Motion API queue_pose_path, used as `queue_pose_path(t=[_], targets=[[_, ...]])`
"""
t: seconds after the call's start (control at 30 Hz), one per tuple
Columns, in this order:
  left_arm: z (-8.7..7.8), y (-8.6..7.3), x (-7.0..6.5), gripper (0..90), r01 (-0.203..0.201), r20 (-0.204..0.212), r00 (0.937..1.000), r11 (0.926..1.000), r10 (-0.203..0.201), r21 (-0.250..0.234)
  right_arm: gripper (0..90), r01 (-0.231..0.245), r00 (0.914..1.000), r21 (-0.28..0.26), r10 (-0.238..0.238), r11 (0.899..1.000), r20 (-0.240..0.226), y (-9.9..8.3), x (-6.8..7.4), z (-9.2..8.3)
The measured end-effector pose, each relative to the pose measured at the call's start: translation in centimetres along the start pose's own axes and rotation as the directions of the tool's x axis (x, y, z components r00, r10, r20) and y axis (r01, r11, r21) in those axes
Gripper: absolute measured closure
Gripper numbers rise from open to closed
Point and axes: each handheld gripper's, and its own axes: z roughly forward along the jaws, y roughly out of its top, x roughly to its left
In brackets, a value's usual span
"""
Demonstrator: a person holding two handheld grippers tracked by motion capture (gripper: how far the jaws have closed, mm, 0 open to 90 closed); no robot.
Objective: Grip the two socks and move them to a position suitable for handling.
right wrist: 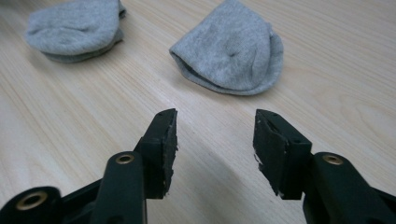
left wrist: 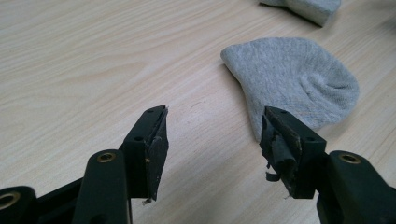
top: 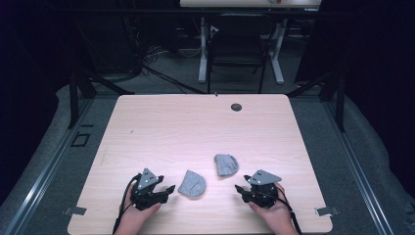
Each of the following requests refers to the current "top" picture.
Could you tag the black chair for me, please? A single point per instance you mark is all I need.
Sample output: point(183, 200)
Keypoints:
point(236, 49)

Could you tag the black horizontal bar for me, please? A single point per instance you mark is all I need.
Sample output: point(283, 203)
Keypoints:
point(130, 11)

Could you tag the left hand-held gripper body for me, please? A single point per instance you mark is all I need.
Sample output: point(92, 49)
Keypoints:
point(148, 196)

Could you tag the grey sock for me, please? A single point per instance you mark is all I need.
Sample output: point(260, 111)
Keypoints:
point(225, 164)
point(193, 184)

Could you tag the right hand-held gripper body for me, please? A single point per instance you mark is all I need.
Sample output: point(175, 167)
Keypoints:
point(262, 192)

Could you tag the white-legged desk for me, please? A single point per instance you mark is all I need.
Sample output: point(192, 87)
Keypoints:
point(251, 3)

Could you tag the grey table bracket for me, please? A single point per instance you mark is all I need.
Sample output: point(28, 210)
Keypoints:
point(75, 211)
point(327, 211)

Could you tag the person's right hand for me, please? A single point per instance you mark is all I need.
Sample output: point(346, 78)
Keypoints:
point(274, 212)

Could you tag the dark round table grommet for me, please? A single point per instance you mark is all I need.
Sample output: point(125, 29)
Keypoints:
point(236, 107)

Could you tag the dark curtain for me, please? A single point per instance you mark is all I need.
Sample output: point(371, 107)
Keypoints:
point(29, 49)
point(378, 49)

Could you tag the metal floor rail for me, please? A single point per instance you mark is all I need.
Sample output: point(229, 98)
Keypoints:
point(357, 169)
point(49, 166)

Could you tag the person's left hand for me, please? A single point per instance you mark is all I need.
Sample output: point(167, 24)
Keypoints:
point(138, 213)

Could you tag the black metal stand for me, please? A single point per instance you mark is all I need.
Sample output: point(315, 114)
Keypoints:
point(339, 98)
point(74, 98)

